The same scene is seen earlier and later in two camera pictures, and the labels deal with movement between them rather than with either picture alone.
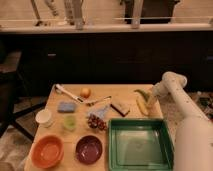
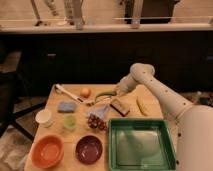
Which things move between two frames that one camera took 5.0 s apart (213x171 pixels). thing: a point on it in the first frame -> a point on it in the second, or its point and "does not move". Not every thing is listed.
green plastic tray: (140, 144) does not move
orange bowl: (47, 151) does not move
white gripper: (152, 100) -> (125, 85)
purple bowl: (88, 149) does not move
